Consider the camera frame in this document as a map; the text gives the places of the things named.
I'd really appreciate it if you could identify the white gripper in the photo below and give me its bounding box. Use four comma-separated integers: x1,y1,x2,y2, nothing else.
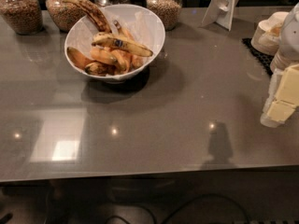
260,64,299,128

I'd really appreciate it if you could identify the yellow banana with sticker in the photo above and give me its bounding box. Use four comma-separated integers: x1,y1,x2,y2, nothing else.
92,32,153,57

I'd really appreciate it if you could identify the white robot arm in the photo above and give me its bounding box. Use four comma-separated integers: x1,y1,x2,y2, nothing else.
260,4,299,128

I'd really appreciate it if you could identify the white ceramic bowl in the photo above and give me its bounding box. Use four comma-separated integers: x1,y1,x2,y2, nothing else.
64,4,165,84

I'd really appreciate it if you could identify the orange banana right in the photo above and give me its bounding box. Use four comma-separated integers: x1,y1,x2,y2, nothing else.
111,49,144,75

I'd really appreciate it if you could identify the orange banana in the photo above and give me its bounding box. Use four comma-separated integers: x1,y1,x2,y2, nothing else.
111,49,144,75
90,47,117,65
66,47,93,70

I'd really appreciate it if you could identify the dark spotted bottom banana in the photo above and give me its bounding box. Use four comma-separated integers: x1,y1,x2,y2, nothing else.
84,62,115,77

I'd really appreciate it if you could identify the orange banana middle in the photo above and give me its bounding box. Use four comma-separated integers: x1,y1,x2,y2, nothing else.
90,47,117,65

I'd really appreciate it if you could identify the orange banana left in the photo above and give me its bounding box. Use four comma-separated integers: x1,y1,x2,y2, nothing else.
66,47,93,70

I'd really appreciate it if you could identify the long brown-spotted banana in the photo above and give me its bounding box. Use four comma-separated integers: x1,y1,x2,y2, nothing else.
63,0,111,33

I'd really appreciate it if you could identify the black rubber mat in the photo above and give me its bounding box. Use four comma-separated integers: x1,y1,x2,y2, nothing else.
242,38,273,77

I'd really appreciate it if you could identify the white folded card stand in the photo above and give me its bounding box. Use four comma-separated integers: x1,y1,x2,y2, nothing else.
201,0,239,31

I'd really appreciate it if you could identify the glass jar far left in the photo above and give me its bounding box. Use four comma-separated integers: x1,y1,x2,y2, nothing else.
0,0,43,35

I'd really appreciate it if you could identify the black cable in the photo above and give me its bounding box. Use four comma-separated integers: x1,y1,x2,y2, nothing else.
104,193,251,224

